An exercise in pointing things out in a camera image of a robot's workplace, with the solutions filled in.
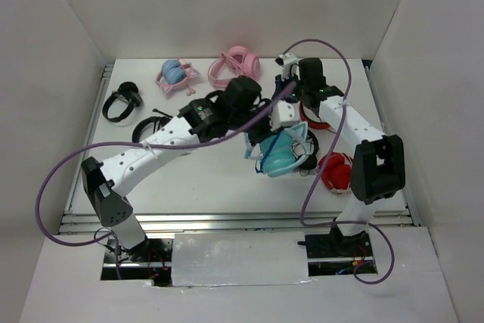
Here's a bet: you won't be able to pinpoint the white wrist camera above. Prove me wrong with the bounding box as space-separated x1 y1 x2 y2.
269 101 300 131
275 53 299 79

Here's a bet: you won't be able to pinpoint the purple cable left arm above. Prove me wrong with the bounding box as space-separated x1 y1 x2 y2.
35 79 298 247

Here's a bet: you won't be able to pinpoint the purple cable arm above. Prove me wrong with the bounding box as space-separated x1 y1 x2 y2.
35 79 298 247
281 39 397 285

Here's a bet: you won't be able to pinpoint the black on-ear wired headphones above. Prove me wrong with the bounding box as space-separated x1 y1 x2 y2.
292 130 320 177

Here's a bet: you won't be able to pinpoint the teal cat ear headphones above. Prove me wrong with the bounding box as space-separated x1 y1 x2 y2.
244 122 310 178

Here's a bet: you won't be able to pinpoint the red white headphones under arm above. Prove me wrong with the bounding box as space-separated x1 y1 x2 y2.
318 152 353 194

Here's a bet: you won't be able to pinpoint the white foam cover panel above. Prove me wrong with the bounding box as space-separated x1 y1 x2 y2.
171 231 309 287

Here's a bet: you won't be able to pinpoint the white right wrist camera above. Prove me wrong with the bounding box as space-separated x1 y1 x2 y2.
275 53 299 79

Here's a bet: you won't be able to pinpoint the pink blue cat headphones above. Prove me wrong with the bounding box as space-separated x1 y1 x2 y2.
155 58 200 95

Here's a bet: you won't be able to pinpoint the pink over-ear headphones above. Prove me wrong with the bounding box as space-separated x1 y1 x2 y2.
207 45 260 90

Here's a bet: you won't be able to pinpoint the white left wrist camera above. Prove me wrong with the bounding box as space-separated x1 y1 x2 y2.
269 101 300 131

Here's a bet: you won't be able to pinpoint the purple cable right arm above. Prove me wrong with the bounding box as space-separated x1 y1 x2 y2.
281 39 397 285

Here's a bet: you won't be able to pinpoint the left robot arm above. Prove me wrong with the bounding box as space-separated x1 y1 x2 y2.
81 76 275 262

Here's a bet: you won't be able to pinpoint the red black headphones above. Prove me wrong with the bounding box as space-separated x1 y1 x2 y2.
299 103 331 130

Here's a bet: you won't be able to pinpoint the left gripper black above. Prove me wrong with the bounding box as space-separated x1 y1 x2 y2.
229 101 284 148

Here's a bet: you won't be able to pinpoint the black headphones far left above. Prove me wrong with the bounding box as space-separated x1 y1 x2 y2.
102 81 144 126

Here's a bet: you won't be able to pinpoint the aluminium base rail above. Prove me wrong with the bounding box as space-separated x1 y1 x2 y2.
62 207 420 228

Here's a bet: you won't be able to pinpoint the black headset with mic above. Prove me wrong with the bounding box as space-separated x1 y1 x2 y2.
132 108 173 143

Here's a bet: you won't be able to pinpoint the pink earbuds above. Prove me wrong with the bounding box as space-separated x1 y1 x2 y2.
186 86 196 96

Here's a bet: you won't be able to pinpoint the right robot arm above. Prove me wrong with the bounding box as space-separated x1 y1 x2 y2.
275 53 405 256

